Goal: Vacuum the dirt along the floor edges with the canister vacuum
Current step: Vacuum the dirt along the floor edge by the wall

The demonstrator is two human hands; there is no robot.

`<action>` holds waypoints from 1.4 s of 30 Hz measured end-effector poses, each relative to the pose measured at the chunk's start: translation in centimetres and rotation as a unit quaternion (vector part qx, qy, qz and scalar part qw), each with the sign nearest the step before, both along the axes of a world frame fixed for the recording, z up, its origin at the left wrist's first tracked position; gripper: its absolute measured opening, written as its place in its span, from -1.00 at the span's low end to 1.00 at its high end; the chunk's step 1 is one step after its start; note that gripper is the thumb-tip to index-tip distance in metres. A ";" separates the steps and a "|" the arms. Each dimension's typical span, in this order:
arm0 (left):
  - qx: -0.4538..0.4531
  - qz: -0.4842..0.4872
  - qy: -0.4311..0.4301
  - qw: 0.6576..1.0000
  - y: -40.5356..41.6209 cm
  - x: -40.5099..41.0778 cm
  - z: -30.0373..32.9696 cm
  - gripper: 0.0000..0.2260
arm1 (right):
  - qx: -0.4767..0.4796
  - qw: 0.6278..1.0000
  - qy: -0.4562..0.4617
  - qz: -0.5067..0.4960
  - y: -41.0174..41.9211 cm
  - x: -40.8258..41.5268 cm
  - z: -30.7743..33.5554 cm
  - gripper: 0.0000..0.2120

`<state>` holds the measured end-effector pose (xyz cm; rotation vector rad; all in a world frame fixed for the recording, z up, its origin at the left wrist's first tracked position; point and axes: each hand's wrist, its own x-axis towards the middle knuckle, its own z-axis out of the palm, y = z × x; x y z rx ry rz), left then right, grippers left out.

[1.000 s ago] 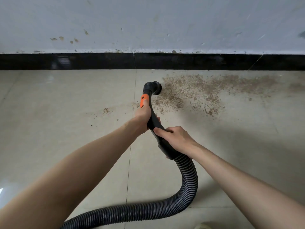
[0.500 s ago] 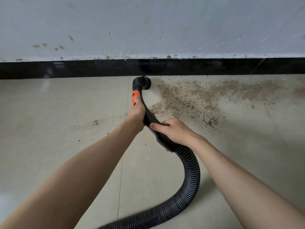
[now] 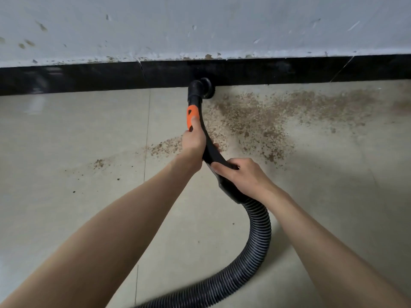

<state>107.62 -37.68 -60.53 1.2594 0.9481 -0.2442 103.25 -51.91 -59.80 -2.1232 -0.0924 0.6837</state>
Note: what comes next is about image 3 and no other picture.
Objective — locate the person's right hand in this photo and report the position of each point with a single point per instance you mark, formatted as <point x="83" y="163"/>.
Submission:
<point x="247" y="177"/>

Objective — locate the person's left hand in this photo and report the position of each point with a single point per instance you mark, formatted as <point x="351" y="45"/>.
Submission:
<point x="192" y="147"/>

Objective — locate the brown sawdust dirt patch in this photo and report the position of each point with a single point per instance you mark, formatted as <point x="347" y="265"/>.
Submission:
<point x="257" y="118"/>

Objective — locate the person's left forearm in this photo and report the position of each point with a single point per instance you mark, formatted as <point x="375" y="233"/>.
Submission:
<point x="96" y="253"/>

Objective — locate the person's right forearm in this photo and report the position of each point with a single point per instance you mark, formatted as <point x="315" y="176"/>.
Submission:
<point x="340" y="259"/>

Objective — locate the tiled floor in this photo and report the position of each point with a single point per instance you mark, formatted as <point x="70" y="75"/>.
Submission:
<point x="77" y="189"/>

